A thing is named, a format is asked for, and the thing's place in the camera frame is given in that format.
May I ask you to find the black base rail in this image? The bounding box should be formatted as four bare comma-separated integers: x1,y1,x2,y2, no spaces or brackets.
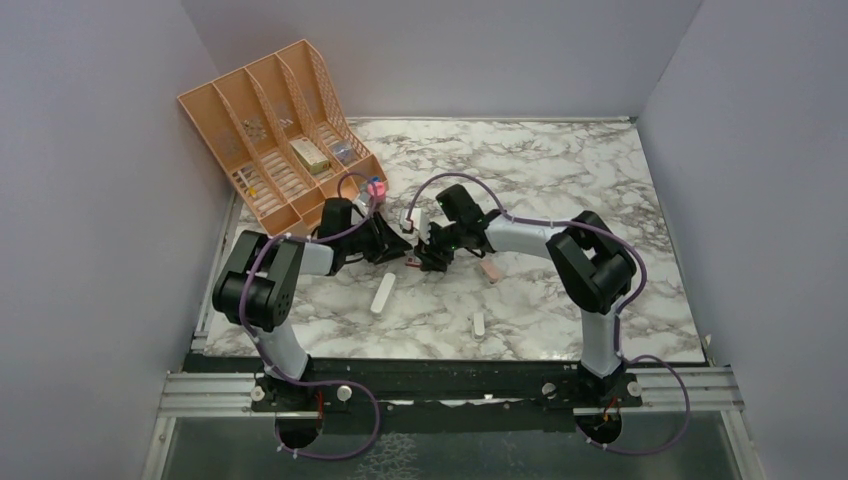
182,354,644,432

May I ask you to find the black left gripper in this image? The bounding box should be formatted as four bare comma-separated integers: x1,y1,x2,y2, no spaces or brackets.
341,211,413,264

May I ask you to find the yellow green box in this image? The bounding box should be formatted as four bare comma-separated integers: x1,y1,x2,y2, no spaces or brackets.
289,137,330,175

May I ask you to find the clear bag of clips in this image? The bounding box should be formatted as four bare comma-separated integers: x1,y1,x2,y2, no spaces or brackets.
330,140,358,165

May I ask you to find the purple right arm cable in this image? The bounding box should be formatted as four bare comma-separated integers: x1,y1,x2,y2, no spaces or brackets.
405,172,691,458

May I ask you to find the long white stapler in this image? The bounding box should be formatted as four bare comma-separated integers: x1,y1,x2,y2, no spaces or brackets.
369,272,397,317

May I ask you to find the peach plastic desk organizer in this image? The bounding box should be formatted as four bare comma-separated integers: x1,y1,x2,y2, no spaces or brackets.
177,40,388,235

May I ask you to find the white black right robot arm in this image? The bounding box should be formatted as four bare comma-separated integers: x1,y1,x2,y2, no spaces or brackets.
400,185,637,407

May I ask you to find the pink cap glue bottle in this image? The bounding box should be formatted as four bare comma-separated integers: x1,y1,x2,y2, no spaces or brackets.
366,181,386,205

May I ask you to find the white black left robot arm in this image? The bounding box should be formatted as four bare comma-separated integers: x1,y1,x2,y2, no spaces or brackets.
212,198,412,411

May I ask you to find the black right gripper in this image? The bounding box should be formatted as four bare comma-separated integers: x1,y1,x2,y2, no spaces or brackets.
413,222,465,274

